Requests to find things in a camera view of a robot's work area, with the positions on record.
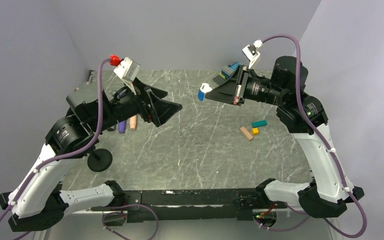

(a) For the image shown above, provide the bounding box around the black microphone stand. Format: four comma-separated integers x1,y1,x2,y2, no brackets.
87,148,113,173

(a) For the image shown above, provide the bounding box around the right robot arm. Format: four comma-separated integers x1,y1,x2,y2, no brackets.
200,56,364,218

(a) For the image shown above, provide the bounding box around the teal block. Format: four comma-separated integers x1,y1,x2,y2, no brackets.
251,120,268,128

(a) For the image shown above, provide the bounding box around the blue key tag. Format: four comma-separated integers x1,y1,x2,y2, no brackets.
197,82,213,101

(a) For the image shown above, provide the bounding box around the pink microphone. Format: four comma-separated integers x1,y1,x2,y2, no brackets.
129,115,138,130

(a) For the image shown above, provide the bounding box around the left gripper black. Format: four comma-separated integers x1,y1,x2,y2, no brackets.
92,75,183,133

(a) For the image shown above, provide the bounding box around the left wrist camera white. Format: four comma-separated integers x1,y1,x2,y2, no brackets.
113,57,141,95

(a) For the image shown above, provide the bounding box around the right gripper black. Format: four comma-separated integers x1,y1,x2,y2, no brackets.
205,64,288,106

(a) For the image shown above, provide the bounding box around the yellow cube block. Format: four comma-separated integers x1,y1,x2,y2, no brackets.
251,128,259,136

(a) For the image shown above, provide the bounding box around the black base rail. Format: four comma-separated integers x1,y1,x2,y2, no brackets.
90,188,279,223

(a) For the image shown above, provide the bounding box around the wooden rectangular block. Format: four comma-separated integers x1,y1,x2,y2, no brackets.
239,126,254,141

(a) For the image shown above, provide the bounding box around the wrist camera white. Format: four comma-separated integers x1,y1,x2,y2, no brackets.
113,57,141,95
242,39,264,70

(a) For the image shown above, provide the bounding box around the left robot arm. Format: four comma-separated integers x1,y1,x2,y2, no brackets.
0,79,183,232

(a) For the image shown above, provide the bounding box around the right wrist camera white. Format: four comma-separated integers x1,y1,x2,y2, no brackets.
242,39,264,70

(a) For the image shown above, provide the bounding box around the lego brick build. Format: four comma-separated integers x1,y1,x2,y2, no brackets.
212,62,241,85

